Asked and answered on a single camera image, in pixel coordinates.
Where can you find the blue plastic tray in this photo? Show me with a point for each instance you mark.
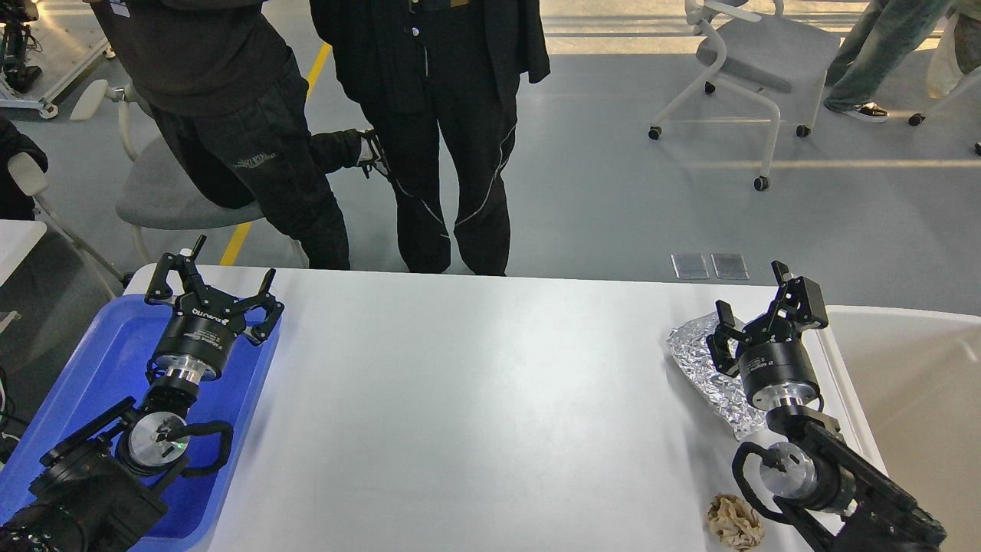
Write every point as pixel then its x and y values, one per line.
pixel 109 365

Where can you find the left floor outlet plate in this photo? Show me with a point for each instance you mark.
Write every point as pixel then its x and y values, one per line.
pixel 690 266

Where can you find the floor outlet plate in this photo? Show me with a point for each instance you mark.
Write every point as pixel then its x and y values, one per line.
pixel 690 266
pixel 730 267

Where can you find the robot base top left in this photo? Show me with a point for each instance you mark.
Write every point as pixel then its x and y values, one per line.
pixel 46 46

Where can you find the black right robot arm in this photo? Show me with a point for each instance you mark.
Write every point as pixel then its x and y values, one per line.
pixel 812 480

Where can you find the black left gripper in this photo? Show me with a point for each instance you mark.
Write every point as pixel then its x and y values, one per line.
pixel 201 336

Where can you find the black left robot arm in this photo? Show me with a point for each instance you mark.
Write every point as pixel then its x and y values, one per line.
pixel 135 447

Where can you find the crumpled aluminium foil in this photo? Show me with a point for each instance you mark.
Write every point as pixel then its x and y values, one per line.
pixel 723 394

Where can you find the grey white chair right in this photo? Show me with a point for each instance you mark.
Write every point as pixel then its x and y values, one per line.
pixel 748 53

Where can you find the person in black hoodie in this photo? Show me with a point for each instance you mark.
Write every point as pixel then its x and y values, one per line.
pixel 226 93

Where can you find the grey chair near left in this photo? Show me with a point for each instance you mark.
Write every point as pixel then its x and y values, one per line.
pixel 157 193

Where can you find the right floor outlet plate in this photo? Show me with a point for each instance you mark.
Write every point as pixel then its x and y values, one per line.
pixel 730 267

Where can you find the person in grey jeans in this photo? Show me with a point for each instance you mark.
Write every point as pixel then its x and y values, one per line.
pixel 884 34

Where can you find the white chair far right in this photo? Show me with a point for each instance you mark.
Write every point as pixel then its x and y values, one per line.
pixel 954 67

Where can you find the crumpled brown paper ball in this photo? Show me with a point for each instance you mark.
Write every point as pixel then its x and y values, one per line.
pixel 735 523

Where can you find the person in black coat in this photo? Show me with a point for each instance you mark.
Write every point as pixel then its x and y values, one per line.
pixel 438 81

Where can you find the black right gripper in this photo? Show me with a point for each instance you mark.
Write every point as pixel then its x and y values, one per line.
pixel 768 354

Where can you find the white chair far left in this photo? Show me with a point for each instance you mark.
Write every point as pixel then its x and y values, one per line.
pixel 31 180

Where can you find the white plastic bin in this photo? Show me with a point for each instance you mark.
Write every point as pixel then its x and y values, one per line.
pixel 917 376

